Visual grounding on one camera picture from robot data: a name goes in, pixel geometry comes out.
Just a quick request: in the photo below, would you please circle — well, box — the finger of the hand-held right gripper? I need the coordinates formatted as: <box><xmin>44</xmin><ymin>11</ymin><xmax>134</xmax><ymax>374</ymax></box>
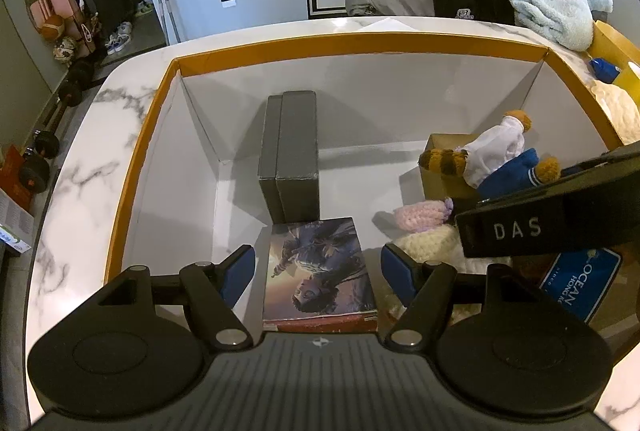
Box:
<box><xmin>560</xmin><ymin>144</ymin><xmax>640</xmax><ymax>184</ymax></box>

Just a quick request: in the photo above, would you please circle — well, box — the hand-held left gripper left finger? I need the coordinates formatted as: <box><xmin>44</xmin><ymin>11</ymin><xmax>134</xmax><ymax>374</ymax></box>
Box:
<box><xmin>97</xmin><ymin>244</ymin><xmax>256</xmax><ymax>352</ymax></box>

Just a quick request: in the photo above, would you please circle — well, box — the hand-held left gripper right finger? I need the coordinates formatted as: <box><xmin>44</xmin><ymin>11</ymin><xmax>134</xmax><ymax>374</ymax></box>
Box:
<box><xmin>380</xmin><ymin>242</ymin><xmax>543</xmax><ymax>353</ymax></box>

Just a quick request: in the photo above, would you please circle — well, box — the crochet sheep with flowers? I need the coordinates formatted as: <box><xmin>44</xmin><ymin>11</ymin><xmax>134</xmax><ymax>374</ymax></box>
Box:
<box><xmin>392</xmin><ymin>198</ymin><xmax>516</xmax><ymax>312</ymax></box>

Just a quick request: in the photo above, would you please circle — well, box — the blue hang tag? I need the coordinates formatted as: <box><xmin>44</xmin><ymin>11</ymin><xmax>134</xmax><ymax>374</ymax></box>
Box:
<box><xmin>539</xmin><ymin>247</ymin><xmax>623</xmax><ymax>324</ymax></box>

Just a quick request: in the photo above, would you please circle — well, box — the small picture-printed box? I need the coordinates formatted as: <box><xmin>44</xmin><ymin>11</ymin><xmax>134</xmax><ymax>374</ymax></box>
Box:
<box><xmin>261</xmin><ymin>217</ymin><xmax>379</xmax><ymax>334</ymax></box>

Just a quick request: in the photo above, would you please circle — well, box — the gold box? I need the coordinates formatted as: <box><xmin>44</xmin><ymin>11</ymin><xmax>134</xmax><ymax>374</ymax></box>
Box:
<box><xmin>419</xmin><ymin>132</ymin><xmax>481</xmax><ymax>202</ymax></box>

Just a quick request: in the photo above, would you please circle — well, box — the brown bear plush chef hat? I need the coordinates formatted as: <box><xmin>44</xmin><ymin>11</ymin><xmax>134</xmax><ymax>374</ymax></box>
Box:
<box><xmin>419</xmin><ymin>110</ymin><xmax>563</xmax><ymax>202</ymax></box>

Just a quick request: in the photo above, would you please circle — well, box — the grey box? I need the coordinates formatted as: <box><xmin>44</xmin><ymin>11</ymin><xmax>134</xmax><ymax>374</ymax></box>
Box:
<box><xmin>257</xmin><ymin>90</ymin><xmax>321</xmax><ymax>224</ymax></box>

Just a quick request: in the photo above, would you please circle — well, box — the orange cardboard box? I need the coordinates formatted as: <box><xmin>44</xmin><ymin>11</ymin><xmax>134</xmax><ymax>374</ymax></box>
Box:
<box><xmin>103</xmin><ymin>31</ymin><xmax>626</xmax><ymax>347</ymax></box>

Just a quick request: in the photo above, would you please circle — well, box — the small blue packet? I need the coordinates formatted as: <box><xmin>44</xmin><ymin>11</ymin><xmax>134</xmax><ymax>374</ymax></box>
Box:
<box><xmin>590</xmin><ymin>58</ymin><xmax>621</xmax><ymax>82</ymax></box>

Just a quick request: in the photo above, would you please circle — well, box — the yellow box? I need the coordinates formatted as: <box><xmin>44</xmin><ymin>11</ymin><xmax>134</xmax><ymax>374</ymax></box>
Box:
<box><xmin>592</xmin><ymin>21</ymin><xmax>640</xmax><ymax>87</ymax></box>

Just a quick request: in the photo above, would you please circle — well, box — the black dumbbell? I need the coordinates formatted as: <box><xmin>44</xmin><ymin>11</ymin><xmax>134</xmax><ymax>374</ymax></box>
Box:
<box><xmin>57</xmin><ymin>61</ymin><xmax>96</xmax><ymax>107</ymax></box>
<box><xmin>20</xmin><ymin>131</ymin><xmax>61</xmax><ymax>194</ymax></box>

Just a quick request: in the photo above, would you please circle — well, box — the printed carton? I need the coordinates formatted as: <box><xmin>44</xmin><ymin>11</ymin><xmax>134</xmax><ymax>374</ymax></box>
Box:
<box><xmin>0</xmin><ymin>186</ymin><xmax>36</xmax><ymax>257</ymax></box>

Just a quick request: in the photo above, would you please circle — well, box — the white paper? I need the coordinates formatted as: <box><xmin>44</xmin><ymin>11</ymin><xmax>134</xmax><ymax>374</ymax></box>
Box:
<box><xmin>360</xmin><ymin>16</ymin><xmax>421</xmax><ymax>32</ymax></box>

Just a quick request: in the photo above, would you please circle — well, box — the pair of white sneakers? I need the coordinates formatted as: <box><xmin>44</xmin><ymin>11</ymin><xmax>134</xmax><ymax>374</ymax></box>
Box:
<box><xmin>105</xmin><ymin>21</ymin><xmax>133</xmax><ymax>54</ymax></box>

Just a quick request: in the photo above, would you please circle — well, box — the basketball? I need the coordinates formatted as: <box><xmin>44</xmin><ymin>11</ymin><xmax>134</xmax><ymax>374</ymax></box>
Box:
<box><xmin>40</xmin><ymin>14</ymin><xmax>66</xmax><ymax>42</ymax></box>

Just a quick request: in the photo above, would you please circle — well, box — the pink bag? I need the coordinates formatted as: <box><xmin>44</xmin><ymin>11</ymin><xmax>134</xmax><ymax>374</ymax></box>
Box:
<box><xmin>27</xmin><ymin>0</ymin><xmax>83</xmax><ymax>29</ymax></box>

